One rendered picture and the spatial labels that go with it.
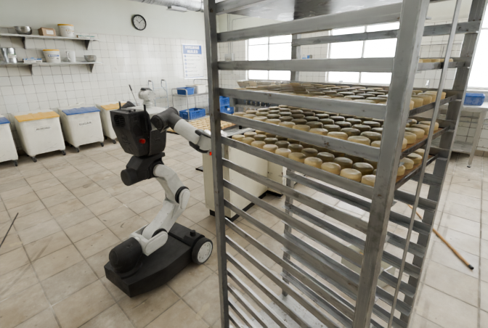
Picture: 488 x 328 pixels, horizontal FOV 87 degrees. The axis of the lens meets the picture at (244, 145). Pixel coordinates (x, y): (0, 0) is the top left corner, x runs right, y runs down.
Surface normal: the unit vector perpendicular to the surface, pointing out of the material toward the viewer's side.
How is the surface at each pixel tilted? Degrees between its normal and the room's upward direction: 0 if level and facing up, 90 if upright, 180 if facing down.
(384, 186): 90
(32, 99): 90
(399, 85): 90
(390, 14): 90
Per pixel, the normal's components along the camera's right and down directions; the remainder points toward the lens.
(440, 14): -0.66, 0.24
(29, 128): 0.74, 0.22
